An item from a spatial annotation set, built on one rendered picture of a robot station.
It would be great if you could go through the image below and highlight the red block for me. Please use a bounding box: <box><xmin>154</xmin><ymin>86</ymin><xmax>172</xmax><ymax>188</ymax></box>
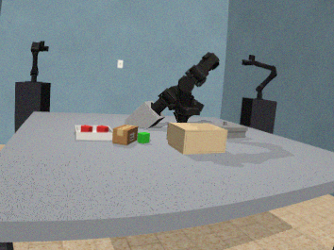
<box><xmin>96</xmin><ymin>125</ymin><xmax>109</xmax><ymax>132</ymax></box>
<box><xmin>81</xmin><ymin>125</ymin><xmax>92</xmax><ymax>132</ymax></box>

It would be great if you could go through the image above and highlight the green block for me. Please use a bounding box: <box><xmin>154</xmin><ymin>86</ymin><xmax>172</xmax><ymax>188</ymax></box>
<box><xmin>138</xmin><ymin>132</ymin><xmax>150</xmax><ymax>143</ymax></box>

